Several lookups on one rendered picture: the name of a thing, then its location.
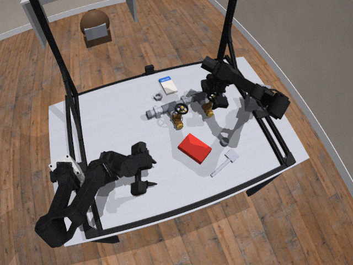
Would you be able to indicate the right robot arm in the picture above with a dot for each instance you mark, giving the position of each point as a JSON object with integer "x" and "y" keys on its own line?
{"x": 51, "y": 227}

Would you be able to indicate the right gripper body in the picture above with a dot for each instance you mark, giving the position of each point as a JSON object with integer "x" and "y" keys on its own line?
{"x": 138, "y": 187}

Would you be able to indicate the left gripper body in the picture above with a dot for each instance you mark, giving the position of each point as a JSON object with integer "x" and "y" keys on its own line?
{"x": 219, "y": 101}

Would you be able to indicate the red block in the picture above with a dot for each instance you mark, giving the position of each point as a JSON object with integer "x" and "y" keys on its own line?
{"x": 194, "y": 148}

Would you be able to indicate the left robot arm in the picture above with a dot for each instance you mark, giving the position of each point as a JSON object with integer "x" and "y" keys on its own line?
{"x": 222, "y": 71}

